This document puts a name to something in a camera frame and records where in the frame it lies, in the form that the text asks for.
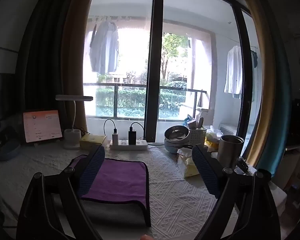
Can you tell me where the white power strip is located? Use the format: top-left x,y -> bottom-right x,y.
109,139 -> 148,151

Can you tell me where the white desk lamp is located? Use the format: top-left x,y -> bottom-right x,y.
55,95 -> 93,150

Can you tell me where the dark curtain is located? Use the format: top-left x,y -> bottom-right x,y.
14,0 -> 83,117

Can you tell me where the white plastic basket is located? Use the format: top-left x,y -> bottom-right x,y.
188,126 -> 207,148

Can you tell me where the brown curtain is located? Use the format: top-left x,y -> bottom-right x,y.
61,0 -> 98,137

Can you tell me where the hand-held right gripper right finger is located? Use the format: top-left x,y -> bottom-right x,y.
191,144 -> 282,240

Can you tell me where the grey hanging shirt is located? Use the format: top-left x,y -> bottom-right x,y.
89,21 -> 120,73

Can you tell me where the grey towel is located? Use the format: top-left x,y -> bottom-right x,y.
50,194 -> 148,230

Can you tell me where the teal curtain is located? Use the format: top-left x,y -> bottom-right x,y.
255,0 -> 292,178

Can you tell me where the yellow tissue box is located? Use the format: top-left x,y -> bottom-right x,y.
79,134 -> 107,151

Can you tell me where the crumpled plastic bag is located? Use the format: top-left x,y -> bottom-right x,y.
176,148 -> 200,178

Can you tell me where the purple towel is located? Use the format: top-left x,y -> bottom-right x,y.
66,155 -> 152,227

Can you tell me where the black car key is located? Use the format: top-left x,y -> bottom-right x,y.
236,156 -> 249,175

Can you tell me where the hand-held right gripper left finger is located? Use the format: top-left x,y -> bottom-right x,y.
16,145 -> 106,240

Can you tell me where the white textured tablecloth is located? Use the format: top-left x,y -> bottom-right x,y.
0,144 -> 240,240

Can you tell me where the black charger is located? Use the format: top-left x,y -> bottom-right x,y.
128,128 -> 137,145

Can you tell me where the stack of metal bowls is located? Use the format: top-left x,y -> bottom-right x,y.
164,126 -> 193,154

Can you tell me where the metal tumbler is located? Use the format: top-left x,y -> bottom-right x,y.
217,135 -> 245,171

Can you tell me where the white hanging shirt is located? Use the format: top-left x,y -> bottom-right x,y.
224,45 -> 243,95

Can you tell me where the tablet computer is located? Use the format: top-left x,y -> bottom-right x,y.
23,109 -> 63,144

